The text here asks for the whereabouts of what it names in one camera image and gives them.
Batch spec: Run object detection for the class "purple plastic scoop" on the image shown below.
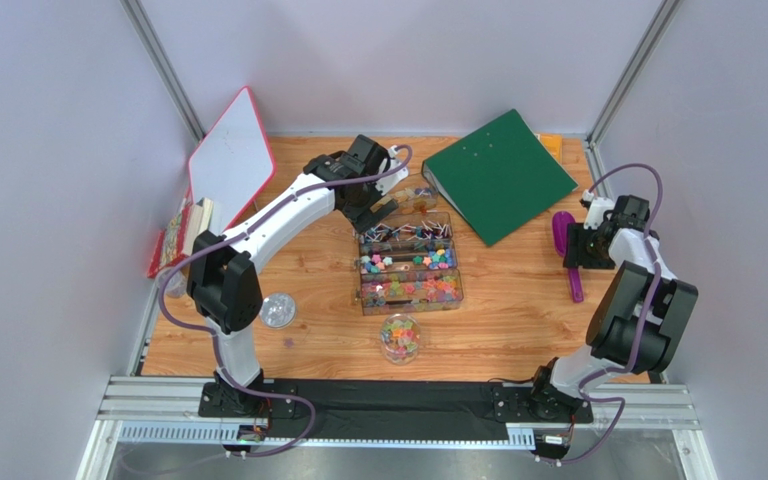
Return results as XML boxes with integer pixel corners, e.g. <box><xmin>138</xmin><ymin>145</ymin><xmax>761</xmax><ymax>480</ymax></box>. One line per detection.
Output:
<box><xmin>551</xmin><ymin>210</ymin><xmax>586</xmax><ymax>304</ymax></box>

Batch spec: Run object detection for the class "clear plastic cup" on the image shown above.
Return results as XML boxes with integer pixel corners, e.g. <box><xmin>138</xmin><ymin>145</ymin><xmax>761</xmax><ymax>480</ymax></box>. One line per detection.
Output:
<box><xmin>379</xmin><ymin>313</ymin><xmax>422</xmax><ymax>365</ymax></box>

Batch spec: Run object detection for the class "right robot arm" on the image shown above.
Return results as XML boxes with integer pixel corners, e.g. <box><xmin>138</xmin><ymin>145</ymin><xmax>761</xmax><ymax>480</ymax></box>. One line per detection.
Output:
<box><xmin>529</xmin><ymin>192</ymin><xmax>699</xmax><ymax>421</ymax></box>

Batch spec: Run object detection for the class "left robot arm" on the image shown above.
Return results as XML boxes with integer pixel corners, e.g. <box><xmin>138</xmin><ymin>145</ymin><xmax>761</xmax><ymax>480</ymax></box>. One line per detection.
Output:
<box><xmin>187</xmin><ymin>135</ymin><xmax>412</xmax><ymax>395</ymax></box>

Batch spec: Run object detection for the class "lollipop candy bin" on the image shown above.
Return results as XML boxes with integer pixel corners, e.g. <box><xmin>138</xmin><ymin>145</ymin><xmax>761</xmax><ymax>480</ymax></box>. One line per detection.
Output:
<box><xmin>354</xmin><ymin>211</ymin><xmax>454</xmax><ymax>246</ymax></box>

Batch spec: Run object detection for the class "colourful star candy bin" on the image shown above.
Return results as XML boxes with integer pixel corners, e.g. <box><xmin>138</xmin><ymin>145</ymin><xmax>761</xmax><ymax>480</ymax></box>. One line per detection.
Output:
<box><xmin>354</xmin><ymin>239</ymin><xmax>458</xmax><ymax>274</ymax></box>

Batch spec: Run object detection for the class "clear candy bin back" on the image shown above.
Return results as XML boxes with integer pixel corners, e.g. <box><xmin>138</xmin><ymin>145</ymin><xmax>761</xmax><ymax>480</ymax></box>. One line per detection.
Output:
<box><xmin>386</xmin><ymin>186</ymin><xmax>438</xmax><ymax>215</ymax></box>

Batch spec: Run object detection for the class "translucent gummy candy bin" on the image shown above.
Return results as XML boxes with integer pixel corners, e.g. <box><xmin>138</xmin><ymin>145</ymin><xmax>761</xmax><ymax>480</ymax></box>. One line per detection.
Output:
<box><xmin>355</xmin><ymin>269</ymin><xmax>464</xmax><ymax>315</ymax></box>

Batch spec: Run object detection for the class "orange notebook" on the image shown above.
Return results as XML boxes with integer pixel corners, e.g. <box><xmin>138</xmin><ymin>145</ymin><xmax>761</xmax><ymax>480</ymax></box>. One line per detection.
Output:
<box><xmin>535</xmin><ymin>133</ymin><xmax>563</xmax><ymax>164</ymax></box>

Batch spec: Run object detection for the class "green clipboard folder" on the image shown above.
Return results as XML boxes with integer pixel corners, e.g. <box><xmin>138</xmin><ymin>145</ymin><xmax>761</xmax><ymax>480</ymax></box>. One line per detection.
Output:
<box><xmin>422</xmin><ymin>109</ymin><xmax>578</xmax><ymax>247</ymax></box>

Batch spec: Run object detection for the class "stack of books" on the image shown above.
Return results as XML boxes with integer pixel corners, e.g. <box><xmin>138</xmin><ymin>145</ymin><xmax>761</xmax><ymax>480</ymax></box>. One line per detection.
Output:
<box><xmin>147</xmin><ymin>197</ymin><xmax>214</xmax><ymax>279</ymax></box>

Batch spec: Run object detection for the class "small clear cup left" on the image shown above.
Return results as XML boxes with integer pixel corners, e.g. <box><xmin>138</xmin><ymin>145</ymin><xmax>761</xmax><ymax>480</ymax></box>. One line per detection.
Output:
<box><xmin>156</xmin><ymin>268</ymin><xmax>186</xmax><ymax>299</ymax></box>

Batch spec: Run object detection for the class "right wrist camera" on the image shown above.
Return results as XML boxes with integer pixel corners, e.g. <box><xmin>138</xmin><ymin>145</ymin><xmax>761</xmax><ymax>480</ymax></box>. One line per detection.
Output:
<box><xmin>580</xmin><ymin>190</ymin><xmax>615</xmax><ymax>230</ymax></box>

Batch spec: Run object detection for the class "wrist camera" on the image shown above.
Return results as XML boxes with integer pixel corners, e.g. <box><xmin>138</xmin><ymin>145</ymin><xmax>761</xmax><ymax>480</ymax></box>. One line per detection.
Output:
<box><xmin>580</xmin><ymin>190</ymin><xmax>615</xmax><ymax>230</ymax></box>
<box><xmin>381</xmin><ymin>144</ymin><xmax>413</xmax><ymax>181</ymax></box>

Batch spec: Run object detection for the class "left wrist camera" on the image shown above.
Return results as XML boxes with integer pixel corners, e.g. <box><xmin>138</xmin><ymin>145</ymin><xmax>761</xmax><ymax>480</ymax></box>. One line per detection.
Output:
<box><xmin>381</xmin><ymin>144</ymin><xmax>413</xmax><ymax>181</ymax></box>

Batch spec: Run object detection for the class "white board red frame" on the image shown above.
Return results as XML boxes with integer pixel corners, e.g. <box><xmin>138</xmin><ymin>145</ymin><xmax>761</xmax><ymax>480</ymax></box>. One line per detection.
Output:
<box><xmin>188</xmin><ymin>86</ymin><xmax>276</xmax><ymax>234</ymax></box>

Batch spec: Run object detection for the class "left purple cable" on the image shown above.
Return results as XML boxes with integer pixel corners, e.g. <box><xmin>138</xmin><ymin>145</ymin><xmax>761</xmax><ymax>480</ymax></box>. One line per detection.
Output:
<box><xmin>157</xmin><ymin>143</ymin><xmax>415</xmax><ymax>459</ymax></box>

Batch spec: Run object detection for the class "aluminium front rail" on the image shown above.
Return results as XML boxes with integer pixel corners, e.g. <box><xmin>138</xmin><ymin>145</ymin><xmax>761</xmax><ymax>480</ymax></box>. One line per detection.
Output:
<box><xmin>98</xmin><ymin>377</ymin><xmax>700</xmax><ymax>450</ymax></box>

